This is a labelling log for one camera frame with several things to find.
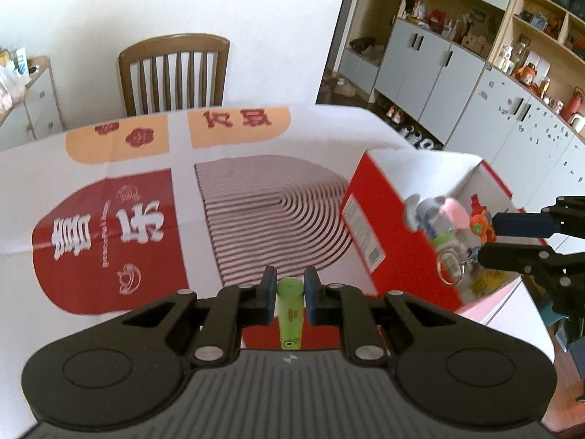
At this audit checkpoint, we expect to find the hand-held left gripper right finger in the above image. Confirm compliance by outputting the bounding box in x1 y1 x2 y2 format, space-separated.
305 267 460 367

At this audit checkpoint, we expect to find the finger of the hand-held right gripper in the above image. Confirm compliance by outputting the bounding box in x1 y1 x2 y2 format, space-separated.
478 243 585 316
492 196 585 237

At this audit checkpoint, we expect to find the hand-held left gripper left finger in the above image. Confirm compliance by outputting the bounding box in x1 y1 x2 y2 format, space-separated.
123 266 278 367

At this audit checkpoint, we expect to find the green tube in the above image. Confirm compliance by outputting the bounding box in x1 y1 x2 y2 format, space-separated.
275 277 305 352

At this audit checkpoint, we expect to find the red cardboard box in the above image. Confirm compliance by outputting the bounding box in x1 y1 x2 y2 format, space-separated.
340 149 526 316

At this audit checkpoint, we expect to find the yellow small box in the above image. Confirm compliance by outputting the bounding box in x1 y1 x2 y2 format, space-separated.
471 270 508 300

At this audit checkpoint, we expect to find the clear bottle with silver cap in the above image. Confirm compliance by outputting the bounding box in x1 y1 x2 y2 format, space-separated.
414 196 451 239

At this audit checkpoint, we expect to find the red and white printed tablecloth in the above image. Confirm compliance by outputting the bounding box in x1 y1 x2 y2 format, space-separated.
0 103 556 421

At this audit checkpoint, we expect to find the brown wooden chair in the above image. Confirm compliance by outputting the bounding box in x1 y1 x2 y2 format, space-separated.
118 33 230 117

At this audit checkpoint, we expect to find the wooden side cabinet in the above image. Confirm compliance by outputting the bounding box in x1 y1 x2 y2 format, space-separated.
0 55 65 142

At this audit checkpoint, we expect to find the clear plastic bag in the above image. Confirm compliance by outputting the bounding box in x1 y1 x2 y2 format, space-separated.
0 61 30 115

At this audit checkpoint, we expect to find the orange toy keychain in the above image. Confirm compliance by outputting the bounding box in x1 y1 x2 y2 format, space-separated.
468 194 497 241

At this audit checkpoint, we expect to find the pink and blue toy keychain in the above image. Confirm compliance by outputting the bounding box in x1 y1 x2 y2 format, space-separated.
434 196 471 234

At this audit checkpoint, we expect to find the white wall cabinet unit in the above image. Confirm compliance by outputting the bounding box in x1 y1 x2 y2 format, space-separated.
343 0 585 257

